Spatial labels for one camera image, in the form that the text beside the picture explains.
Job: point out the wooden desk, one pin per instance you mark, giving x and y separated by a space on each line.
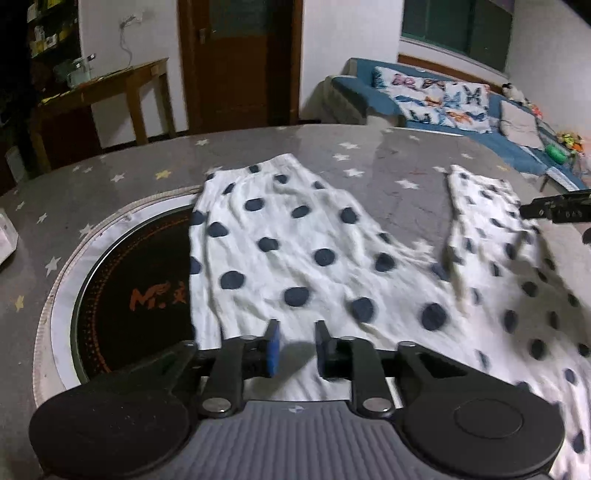
111 87

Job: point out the butterfly print blanket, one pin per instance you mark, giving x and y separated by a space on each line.
438 104

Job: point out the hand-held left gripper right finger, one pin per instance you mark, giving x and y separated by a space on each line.
321 351

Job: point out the white polka dot pants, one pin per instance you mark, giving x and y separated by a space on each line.
300 230

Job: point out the white plush toy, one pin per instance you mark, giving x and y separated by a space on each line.
511 90

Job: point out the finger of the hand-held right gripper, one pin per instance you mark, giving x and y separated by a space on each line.
554 208

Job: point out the grey pillow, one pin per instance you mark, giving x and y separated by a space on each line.
521 122

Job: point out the grey star-patterned tablecloth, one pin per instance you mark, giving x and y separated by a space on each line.
369 152

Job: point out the dark green window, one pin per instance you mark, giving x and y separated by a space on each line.
443 27

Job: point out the clear container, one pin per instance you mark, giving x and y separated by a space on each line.
79 73

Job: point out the dark storage shelf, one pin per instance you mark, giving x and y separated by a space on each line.
41 32

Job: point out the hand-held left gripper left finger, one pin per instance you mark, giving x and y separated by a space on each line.
273 347

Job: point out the blue sofa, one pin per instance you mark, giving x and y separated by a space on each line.
360 94

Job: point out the round black induction cooktop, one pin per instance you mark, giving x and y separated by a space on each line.
124 300

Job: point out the white box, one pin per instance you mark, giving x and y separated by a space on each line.
6 237

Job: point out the green toy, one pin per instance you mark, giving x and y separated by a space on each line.
555 153

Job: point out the small colourful toys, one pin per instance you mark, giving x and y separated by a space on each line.
570 141

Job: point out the white round cooktop rim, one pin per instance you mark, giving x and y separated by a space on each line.
62 323

